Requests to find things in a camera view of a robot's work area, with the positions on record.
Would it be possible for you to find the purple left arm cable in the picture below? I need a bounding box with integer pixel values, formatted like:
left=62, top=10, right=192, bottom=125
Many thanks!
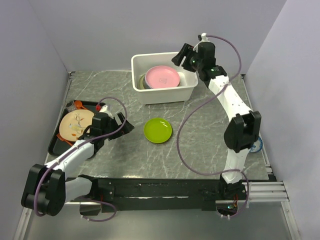
left=33, top=97, right=128, bottom=223

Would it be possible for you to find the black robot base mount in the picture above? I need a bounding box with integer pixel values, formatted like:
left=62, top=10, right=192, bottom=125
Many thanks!
left=69, top=176, right=248, bottom=216

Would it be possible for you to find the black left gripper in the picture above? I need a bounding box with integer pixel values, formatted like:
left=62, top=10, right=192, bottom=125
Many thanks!
left=102, top=112, right=134, bottom=140

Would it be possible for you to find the cream plate with branch motif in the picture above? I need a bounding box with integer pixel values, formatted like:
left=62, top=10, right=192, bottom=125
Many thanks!
left=138, top=74, right=145, bottom=90

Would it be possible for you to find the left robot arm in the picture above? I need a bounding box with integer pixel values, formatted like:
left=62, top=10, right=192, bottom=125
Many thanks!
left=21, top=112, right=134, bottom=217

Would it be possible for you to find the dark plate with deer motif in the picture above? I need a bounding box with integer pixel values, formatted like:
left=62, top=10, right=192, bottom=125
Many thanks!
left=141, top=75, right=149, bottom=90

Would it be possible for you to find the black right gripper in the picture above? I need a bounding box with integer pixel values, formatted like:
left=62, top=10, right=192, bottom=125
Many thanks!
left=171, top=43, right=203, bottom=73

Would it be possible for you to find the aluminium frame rail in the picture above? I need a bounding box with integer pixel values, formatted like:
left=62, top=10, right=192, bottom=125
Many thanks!
left=239, top=73, right=291, bottom=203

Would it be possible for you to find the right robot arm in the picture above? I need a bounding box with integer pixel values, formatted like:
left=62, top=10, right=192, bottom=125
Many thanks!
left=171, top=41, right=262, bottom=199

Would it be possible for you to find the orange measuring scoop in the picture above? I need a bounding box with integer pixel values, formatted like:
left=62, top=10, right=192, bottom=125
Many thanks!
left=74, top=100, right=87, bottom=110

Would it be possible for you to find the pink plate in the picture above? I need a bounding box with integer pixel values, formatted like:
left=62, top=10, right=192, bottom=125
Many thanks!
left=144, top=65, right=181, bottom=89

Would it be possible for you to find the blue plate with bamboo mat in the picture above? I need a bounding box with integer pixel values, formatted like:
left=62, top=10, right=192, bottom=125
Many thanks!
left=144, top=81, right=152, bottom=89

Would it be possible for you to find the green plate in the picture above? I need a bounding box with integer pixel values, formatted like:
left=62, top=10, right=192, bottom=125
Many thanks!
left=143, top=117, right=173, bottom=144

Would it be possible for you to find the blue white patterned bowl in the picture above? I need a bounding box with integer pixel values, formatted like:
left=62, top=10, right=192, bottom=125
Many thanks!
left=249, top=136, right=263, bottom=153

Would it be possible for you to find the clear glass cup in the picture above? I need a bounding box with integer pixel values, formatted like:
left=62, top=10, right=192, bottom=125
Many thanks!
left=65, top=100, right=77, bottom=112

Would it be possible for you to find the white plastic bin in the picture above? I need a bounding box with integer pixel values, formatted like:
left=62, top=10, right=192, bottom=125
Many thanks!
left=131, top=51, right=199, bottom=105

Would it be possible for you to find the beige plate with bird motif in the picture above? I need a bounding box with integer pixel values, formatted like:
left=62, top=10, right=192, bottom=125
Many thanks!
left=59, top=109, right=95, bottom=142

